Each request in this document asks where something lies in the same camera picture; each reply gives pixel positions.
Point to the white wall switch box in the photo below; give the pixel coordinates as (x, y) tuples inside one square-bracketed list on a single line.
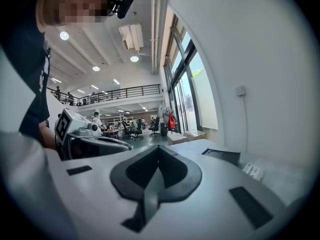
[(240, 90)]

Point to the red hanging bag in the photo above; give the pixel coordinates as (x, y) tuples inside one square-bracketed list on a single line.
[(171, 122)]

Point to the person's left forearm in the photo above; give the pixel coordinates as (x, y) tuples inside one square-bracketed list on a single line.
[(48, 137)]

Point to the black box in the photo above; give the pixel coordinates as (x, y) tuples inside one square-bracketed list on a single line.
[(222, 156)]

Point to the black office chair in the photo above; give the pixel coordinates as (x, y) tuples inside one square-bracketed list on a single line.
[(138, 130), (155, 127)]

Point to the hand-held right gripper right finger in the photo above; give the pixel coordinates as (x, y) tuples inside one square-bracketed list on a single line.
[(192, 177)]

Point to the round ceiling lamp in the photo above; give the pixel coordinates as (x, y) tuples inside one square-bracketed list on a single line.
[(134, 58), (64, 35), (96, 68)]

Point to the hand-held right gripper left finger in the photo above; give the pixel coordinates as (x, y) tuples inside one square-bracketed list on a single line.
[(120, 177)]

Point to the black framed glass window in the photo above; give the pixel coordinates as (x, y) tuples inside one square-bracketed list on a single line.
[(185, 84)]

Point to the cardboard carton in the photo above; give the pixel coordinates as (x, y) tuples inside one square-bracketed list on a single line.
[(177, 138), (195, 135)]

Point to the white labelled packet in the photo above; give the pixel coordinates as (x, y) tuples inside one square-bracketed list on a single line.
[(253, 171)]

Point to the person's dark t-shirt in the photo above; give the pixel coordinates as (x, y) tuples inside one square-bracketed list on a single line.
[(25, 59)]

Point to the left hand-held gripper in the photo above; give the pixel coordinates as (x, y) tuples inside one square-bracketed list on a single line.
[(75, 126)]

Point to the person's head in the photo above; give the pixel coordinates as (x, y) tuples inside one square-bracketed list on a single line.
[(75, 6)]

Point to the black balcony railing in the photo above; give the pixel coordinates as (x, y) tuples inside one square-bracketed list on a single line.
[(120, 94)]

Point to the black head-mounted camera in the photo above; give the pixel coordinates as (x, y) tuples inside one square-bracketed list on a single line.
[(124, 5)]

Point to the black suitcase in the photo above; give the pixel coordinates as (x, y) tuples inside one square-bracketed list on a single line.
[(163, 129)]

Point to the white ceiling air conditioner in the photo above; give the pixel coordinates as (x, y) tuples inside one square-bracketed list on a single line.
[(131, 36)]

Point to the white ceiling pipes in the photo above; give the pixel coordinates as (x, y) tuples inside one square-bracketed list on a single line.
[(155, 29)]

